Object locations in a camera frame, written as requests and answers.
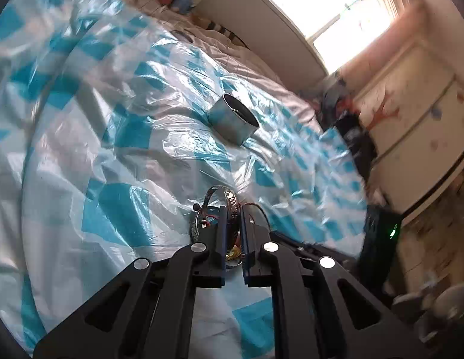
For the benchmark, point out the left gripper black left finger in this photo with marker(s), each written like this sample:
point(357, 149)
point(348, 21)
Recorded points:
point(146, 311)

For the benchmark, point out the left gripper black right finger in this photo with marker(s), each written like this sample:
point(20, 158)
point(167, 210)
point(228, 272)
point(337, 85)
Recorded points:
point(319, 309)

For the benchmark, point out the dark patterned bangle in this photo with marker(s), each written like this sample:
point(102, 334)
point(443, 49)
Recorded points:
point(217, 216)

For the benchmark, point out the white chair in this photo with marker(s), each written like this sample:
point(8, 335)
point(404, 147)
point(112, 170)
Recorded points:
point(434, 310)

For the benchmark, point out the tree decorated wardrobe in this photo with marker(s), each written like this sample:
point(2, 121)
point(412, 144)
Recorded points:
point(420, 136)

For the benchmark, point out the black clothes pile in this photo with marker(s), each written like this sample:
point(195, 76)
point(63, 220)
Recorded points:
point(336, 109)

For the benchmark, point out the blue white checkered plastic sheet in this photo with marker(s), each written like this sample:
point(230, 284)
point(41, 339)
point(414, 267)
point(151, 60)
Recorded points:
point(105, 145)

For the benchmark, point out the silver metal tin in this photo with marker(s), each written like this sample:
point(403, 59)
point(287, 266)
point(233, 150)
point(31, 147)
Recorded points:
point(232, 120)

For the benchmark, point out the window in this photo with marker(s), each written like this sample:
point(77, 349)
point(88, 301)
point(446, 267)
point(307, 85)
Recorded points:
point(339, 30)

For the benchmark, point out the striped cushion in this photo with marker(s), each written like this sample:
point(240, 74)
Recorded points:
point(210, 25)

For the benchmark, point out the white headboard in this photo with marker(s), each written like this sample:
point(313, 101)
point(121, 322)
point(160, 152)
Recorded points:
point(269, 34)

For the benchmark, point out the round tin lid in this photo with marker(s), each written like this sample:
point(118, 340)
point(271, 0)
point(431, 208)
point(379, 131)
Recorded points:
point(183, 36)

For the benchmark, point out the white bed sheet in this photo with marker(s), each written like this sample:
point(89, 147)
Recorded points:
point(234, 59)

